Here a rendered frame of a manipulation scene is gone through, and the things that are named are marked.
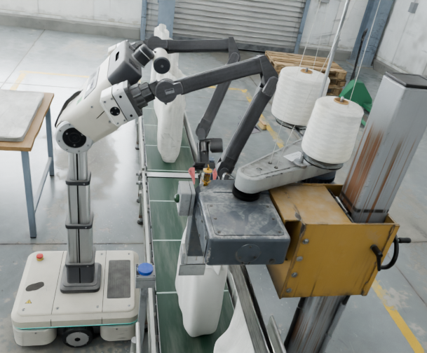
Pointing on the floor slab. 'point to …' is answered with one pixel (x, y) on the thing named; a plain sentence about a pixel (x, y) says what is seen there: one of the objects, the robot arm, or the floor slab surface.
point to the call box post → (142, 313)
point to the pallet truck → (362, 96)
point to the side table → (26, 156)
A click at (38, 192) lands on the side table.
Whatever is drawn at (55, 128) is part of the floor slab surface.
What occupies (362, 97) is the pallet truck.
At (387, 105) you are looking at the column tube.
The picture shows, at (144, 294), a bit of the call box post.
